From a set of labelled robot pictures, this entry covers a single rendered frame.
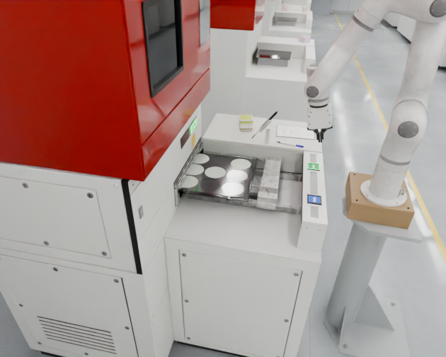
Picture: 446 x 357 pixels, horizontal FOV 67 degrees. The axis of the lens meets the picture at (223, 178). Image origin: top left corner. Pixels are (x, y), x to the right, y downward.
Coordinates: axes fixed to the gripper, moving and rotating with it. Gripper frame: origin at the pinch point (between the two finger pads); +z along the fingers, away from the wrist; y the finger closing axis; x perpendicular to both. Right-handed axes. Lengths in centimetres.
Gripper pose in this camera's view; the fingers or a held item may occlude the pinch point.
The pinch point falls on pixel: (320, 137)
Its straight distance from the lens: 156.5
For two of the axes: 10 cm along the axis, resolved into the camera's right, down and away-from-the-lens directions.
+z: 1.8, 8.4, 5.1
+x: 2.1, -5.4, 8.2
